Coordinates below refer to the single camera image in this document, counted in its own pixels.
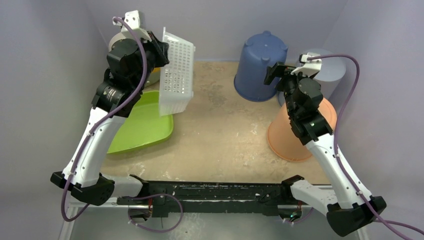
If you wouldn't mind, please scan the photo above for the grey plastic bucket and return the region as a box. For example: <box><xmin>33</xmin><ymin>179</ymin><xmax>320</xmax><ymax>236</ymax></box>
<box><xmin>276</xmin><ymin>48</ymin><xmax>346</xmax><ymax>107</ymax></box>

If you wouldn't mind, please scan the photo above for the small round drawer cabinet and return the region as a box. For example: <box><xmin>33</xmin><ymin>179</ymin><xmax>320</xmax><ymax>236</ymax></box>
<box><xmin>108</xmin><ymin>32</ymin><xmax>161</xmax><ymax>88</ymax></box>

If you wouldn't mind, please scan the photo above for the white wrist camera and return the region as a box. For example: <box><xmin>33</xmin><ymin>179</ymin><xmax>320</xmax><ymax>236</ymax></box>
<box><xmin>112</xmin><ymin>10</ymin><xmax>152</xmax><ymax>43</ymax></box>
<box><xmin>290</xmin><ymin>52</ymin><xmax>322</xmax><ymax>78</ymax></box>

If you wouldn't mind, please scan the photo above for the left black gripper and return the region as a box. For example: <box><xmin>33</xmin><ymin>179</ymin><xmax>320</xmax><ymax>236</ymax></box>
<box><xmin>132</xmin><ymin>31</ymin><xmax>170</xmax><ymax>92</ymax></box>

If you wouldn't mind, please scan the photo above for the orange printed plastic bucket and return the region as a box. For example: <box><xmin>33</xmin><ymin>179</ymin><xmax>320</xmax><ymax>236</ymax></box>
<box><xmin>267</xmin><ymin>98</ymin><xmax>337</xmax><ymax>162</ymax></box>

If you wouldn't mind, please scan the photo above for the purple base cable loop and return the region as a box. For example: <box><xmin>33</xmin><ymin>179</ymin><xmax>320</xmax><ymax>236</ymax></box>
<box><xmin>127</xmin><ymin>193</ymin><xmax>185</xmax><ymax>233</ymax></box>

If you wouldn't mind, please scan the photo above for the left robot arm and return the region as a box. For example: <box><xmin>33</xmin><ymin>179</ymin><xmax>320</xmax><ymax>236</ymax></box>
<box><xmin>50</xmin><ymin>33</ymin><xmax>288</xmax><ymax>210</ymax></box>

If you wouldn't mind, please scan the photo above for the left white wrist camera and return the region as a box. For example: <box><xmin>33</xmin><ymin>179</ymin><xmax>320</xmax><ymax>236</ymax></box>
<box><xmin>112</xmin><ymin>10</ymin><xmax>152</xmax><ymax>43</ymax></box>

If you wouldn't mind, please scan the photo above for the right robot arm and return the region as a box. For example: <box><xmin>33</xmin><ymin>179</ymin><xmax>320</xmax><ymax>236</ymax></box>
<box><xmin>268</xmin><ymin>62</ymin><xmax>387</xmax><ymax>237</ymax></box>

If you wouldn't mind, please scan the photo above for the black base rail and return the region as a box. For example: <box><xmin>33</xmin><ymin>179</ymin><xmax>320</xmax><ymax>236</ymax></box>
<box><xmin>117</xmin><ymin>175</ymin><xmax>303</xmax><ymax>218</ymax></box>

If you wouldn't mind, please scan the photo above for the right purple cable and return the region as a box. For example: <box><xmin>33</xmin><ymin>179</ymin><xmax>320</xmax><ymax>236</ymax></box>
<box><xmin>306</xmin><ymin>54</ymin><xmax>424</xmax><ymax>240</ymax></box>

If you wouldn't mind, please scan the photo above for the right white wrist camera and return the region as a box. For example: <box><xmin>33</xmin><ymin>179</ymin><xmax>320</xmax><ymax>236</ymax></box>
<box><xmin>290</xmin><ymin>52</ymin><xmax>322</xmax><ymax>78</ymax></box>

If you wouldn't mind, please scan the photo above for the green plastic tray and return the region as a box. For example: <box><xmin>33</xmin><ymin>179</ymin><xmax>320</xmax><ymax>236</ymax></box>
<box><xmin>107</xmin><ymin>90</ymin><xmax>174</xmax><ymax>154</ymax></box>

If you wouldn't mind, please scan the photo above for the white perforated plastic basket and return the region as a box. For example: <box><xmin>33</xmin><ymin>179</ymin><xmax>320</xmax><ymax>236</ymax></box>
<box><xmin>158</xmin><ymin>27</ymin><xmax>196</xmax><ymax>116</ymax></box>

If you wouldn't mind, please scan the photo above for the blue plastic bucket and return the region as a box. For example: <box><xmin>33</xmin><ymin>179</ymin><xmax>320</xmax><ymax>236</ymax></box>
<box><xmin>233</xmin><ymin>30</ymin><xmax>288</xmax><ymax>102</ymax></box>

